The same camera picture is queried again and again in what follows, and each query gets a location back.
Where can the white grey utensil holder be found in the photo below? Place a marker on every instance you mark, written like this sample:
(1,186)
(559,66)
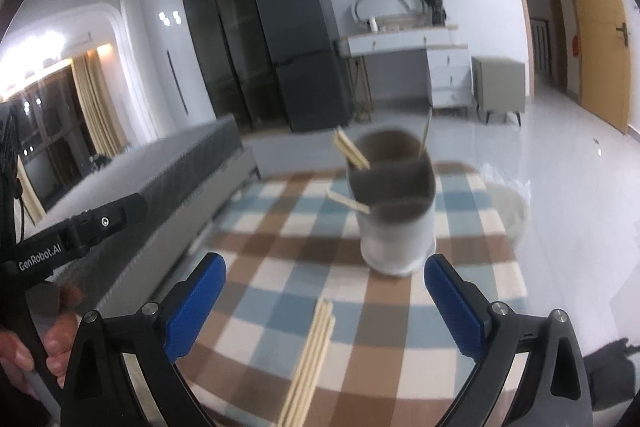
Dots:
(398,232)

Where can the white dressing desk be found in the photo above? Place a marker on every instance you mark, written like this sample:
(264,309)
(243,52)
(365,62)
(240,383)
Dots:
(417,67)

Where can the checkered tablecloth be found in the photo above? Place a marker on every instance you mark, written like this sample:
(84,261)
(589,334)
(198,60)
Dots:
(391,360)

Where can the grey nightstand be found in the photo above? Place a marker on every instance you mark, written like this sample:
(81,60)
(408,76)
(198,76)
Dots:
(499,86)

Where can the yellow wooden door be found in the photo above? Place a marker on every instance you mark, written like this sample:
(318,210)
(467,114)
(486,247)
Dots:
(604,60)

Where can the dark glass cabinet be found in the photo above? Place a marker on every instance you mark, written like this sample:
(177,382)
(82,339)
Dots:
(231,49)

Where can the oval vanity mirror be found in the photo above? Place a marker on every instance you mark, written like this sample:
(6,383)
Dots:
(401,12)

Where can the white wardrobe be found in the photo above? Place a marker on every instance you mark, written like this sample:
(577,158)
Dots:
(176,63)

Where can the grey quilted bed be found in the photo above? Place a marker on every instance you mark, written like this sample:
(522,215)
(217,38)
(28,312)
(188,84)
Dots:
(185,179)

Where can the person's left hand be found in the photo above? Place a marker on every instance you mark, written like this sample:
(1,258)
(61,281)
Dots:
(16,360)

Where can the beige curtain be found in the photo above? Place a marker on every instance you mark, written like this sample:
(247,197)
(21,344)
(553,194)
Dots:
(97,105)

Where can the dark grey refrigerator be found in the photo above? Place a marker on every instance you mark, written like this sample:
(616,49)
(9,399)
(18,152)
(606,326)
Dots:
(301,36)

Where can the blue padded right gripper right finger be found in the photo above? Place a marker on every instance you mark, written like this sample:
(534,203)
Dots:
(553,390)

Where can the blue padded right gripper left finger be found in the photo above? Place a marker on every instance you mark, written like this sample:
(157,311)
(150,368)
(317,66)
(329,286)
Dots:
(98,389)

